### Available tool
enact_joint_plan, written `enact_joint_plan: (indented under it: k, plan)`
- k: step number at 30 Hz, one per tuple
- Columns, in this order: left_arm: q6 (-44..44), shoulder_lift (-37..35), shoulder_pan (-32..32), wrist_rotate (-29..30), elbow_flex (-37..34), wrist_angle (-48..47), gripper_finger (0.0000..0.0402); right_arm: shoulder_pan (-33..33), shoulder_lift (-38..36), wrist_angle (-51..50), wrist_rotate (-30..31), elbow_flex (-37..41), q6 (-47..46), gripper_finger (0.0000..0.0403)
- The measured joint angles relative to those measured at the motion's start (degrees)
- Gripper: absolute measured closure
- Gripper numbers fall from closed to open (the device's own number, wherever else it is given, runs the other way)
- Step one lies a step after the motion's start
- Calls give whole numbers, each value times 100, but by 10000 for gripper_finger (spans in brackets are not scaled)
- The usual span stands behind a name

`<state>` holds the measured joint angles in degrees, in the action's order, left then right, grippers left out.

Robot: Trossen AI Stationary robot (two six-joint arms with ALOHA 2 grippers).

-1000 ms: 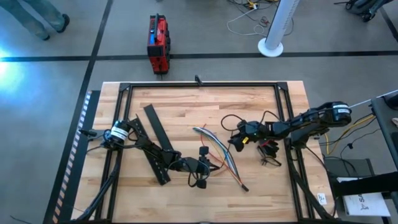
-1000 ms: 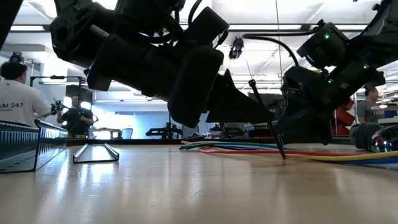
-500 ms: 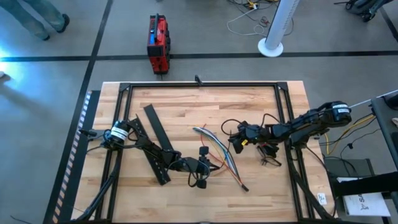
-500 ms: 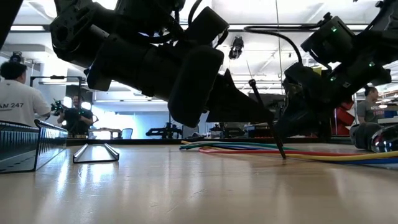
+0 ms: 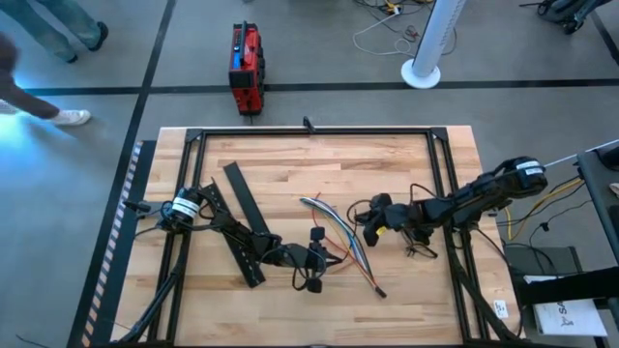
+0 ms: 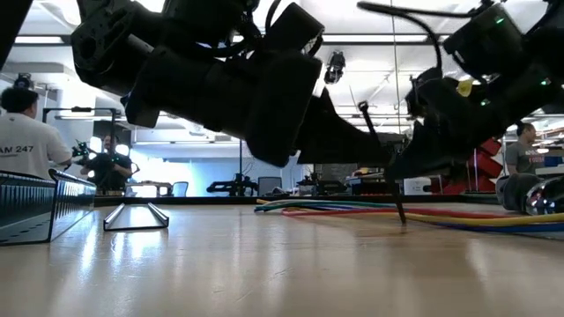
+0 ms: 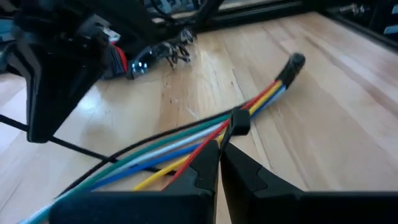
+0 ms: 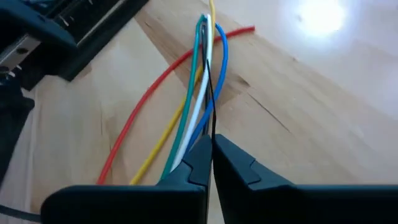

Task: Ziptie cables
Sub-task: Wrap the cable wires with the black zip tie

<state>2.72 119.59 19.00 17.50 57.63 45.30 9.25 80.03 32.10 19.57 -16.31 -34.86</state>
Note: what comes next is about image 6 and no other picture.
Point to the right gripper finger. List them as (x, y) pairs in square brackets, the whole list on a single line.
[(423, 154)]

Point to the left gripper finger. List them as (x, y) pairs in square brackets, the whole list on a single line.
[(339, 119), (282, 105)]

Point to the black zip tie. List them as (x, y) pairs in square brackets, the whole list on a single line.
[(395, 198)]

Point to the black duct cover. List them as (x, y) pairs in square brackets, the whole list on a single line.
[(134, 218)]

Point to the black background robot arm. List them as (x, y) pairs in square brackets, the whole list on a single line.
[(233, 187), (81, 152)]

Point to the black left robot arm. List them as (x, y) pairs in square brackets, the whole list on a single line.
[(101, 48)]

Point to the black computer monitor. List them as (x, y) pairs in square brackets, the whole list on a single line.
[(398, 140)]

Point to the white box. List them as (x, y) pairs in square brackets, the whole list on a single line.
[(416, 186)]

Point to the red storage bin rack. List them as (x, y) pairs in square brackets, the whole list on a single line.
[(489, 163)]

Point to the black hanging spotlight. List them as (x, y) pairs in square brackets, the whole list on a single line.
[(335, 66), (22, 83)]

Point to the grey office chair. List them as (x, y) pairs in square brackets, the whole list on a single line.
[(269, 186)]

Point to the grey round pouch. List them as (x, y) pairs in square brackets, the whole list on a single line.
[(515, 193)]

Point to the black overhead light bar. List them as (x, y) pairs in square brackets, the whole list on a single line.
[(396, 39)]

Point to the blue office chair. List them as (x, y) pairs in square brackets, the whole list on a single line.
[(179, 189)]

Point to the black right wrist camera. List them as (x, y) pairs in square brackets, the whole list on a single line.
[(484, 42)]

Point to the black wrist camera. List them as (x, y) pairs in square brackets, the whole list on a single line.
[(293, 26), (484, 42)]

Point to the black gantry frame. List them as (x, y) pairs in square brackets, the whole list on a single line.
[(81, 109), (241, 167)]

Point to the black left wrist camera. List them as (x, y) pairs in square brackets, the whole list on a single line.
[(293, 26)]

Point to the black aluminium table frame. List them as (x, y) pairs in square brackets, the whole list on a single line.
[(198, 200)]

